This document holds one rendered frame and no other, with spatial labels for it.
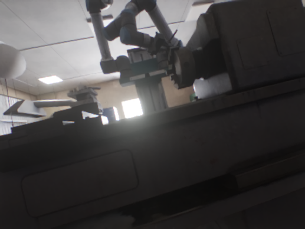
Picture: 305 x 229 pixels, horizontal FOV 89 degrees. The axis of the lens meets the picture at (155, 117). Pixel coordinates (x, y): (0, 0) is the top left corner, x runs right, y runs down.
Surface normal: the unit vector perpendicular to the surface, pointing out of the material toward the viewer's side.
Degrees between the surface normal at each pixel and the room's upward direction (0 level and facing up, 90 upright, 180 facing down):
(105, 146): 90
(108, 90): 90
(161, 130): 90
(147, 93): 90
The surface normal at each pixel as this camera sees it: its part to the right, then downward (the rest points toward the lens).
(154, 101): 0.03, -0.04
